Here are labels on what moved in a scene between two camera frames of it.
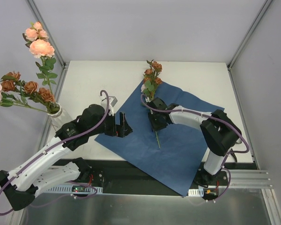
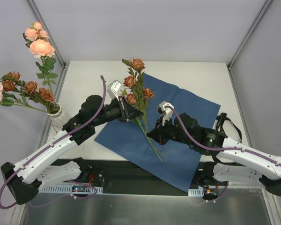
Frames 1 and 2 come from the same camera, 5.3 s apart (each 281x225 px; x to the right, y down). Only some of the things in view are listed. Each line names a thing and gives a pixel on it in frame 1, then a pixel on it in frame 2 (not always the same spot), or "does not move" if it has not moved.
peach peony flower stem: x=37 y=37 does not move
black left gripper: x=117 y=128 -> x=124 y=109
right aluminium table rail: x=241 y=114 does not move
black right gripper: x=157 y=120 -> x=164 y=130
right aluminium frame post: x=248 y=33 does not move
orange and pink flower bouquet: x=151 y=80 -> x=137 y=96
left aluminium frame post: x=57 y=53 does not move
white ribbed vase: x=60 y=119 does not move
